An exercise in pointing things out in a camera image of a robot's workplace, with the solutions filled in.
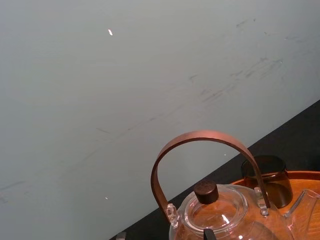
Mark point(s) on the glass lid with dark knob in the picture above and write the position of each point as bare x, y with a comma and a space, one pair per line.
206, 192

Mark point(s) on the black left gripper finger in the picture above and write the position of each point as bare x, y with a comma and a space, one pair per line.
209, 235

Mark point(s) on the round wooden tray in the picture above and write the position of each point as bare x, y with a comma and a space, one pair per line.
307, 178

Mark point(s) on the amber glass cup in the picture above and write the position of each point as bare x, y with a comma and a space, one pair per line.
277, 190

